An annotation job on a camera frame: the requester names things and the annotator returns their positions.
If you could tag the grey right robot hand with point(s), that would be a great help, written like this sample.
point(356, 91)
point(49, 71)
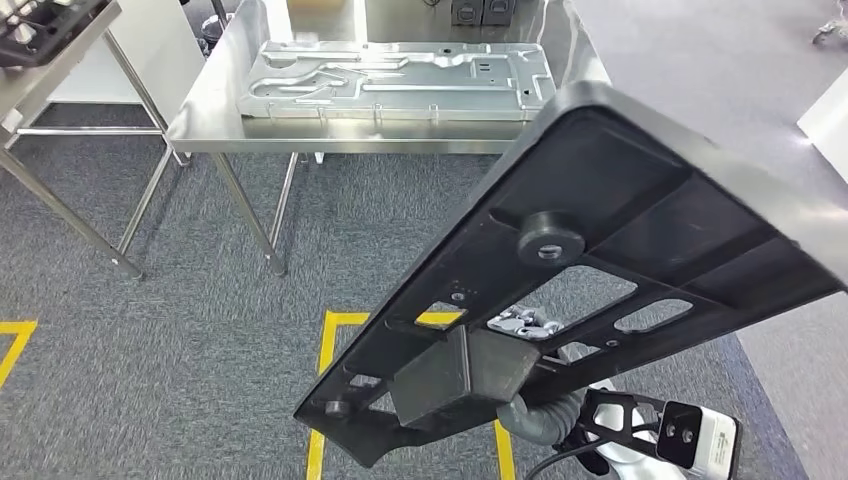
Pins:
point(526, 324)

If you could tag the black plastic mounting plate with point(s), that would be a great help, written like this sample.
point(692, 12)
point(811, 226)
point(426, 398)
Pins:
point(40, 26)
point(629, 166)

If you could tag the stainless steel workbench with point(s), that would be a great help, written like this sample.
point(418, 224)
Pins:
point(218, 119)

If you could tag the white stand foot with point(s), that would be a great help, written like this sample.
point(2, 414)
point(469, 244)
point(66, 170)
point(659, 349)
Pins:
point(319, 158)

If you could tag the stamped silver metal panel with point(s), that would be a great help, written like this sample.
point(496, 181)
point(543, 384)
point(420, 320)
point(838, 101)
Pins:
point(397, 73)

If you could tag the white partition board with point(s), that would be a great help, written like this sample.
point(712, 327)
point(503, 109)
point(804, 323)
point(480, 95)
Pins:
point(831, 132)

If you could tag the grey wheeled chair base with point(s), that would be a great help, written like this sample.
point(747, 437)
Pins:
point(831, 30)

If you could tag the white cabinet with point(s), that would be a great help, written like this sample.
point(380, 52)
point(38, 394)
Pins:
point(159, 60)

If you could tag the stainless steel table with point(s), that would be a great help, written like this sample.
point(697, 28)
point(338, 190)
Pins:
point(40, 76)

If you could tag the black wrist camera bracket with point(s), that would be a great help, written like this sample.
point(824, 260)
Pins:
point(623, 396)

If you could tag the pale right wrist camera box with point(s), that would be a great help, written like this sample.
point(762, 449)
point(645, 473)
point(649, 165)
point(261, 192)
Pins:
point(712, 444)

